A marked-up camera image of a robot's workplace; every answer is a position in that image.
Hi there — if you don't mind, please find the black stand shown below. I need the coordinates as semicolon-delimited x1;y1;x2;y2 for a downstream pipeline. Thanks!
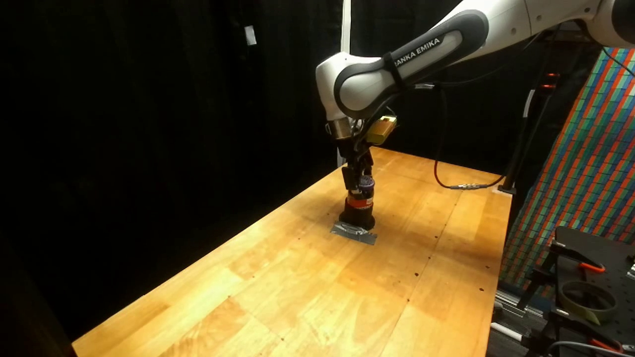
497;72;557;197

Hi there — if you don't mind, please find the yellow block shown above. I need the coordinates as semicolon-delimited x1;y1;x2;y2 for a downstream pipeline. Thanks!
364;115;398;147

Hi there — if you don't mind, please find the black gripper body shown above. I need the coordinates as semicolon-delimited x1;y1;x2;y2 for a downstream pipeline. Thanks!
336;135;372;175

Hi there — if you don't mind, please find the white pole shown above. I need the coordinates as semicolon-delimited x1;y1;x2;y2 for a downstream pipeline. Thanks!
338;0;352;56

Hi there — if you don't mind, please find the grey flat sheet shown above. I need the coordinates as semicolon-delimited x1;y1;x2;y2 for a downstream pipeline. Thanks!
328;223;378;248

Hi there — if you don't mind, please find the orange-handled black clamp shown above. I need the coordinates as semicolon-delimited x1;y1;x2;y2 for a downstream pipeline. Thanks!
523;244;606;308
523;316;624;357

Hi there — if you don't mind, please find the brown cup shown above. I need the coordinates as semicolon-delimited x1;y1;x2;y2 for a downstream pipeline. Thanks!
336;193;376;232

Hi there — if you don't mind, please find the dark rubber ring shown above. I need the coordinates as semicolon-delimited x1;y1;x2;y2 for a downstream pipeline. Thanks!
557;280;620;320

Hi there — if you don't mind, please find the grey metal frame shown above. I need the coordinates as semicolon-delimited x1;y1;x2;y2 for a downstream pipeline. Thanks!
487;288;553;357

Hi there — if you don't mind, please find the black pegboard plate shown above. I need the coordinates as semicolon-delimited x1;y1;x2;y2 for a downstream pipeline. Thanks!
553;226;635;349

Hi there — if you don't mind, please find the black cable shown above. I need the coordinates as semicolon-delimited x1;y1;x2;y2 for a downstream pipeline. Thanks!
430;86;507;195

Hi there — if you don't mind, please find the colourful striped panel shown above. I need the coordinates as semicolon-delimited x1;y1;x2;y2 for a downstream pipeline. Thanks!
499;46;635;290

